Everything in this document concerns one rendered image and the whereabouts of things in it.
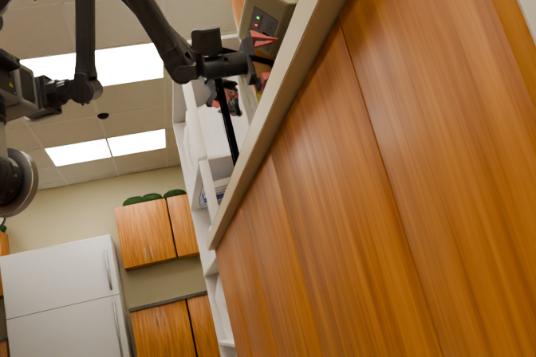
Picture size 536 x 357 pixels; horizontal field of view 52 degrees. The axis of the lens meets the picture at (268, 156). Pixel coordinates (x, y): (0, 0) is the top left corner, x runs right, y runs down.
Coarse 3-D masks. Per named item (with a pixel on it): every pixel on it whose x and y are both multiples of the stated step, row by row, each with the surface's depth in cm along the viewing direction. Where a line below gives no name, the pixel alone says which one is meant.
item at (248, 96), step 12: (264, 72) 177; (216, 84) 158; (228, 84) 162; (240, 84) 166; (228, 96) 160; (240, 96) 164; (252, 96) 168; (240, 108) 162; (252, 108) 166; (240, 120) 160; (240, 132) 158; (240, 144) 156
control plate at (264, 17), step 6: (258, 12) 167; (264, 12) 165; (252, 18) 171; (264, 18) 168; (270, 18) 166; (252, 24) 174; (258, 24) 172; (264, 24) 170; (270, 24) 168; (276, 24) 167; (258, 30) 175; (264, 30) 173; (270, 30) 171; (270, 36) 174; (264, 48) 182
